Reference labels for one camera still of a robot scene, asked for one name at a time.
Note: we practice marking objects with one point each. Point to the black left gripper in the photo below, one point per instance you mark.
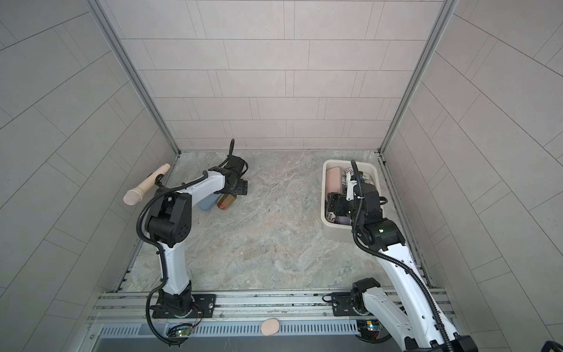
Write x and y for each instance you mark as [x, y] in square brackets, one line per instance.
[243, 187]

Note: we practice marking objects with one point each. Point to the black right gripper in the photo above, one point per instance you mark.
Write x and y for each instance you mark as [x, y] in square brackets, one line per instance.
[332, 203]

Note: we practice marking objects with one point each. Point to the plaid glasses case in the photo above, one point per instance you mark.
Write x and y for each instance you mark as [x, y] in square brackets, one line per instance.
[226, 201]

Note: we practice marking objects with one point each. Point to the cream plastic storage box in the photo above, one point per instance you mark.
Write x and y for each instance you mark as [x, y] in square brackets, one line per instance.
[341, 232]

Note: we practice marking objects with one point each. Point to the pink case front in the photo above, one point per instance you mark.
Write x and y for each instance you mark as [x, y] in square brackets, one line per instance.
[333, 181]

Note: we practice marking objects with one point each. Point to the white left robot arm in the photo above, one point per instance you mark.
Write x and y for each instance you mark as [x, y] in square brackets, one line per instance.
[165, 223]

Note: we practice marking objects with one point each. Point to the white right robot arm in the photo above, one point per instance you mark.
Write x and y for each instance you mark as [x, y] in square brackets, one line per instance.
[418, 324]

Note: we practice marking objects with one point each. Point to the light blue glasses case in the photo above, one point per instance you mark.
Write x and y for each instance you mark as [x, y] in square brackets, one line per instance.
[209, 202]

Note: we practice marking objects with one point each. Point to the black microphone stand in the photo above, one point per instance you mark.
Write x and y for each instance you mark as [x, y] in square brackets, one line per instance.
[159, 181]

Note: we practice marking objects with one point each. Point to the beige microphone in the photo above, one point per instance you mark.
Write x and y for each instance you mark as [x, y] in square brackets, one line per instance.
[135, 195]

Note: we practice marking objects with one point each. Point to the right circuit board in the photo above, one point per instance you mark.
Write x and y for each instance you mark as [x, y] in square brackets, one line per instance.
[372, 327]

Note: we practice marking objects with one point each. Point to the circuit board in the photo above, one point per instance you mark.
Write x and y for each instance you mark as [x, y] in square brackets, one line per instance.
[180, 331]
[372, 327]

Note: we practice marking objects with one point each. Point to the pink oval tag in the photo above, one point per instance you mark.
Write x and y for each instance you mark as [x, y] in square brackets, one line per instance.
[270, 327]

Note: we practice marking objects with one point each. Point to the left circuit board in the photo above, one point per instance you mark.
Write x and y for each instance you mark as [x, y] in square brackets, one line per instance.
[180, 331]

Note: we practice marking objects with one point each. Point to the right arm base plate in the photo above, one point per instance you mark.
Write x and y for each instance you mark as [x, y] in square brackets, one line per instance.
[348, 303]

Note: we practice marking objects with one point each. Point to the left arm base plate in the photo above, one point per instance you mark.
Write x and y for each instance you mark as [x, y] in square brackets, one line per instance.
[186, 306]

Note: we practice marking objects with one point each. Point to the aluminium rail frame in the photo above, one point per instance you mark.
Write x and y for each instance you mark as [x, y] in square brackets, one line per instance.
[289, 307]

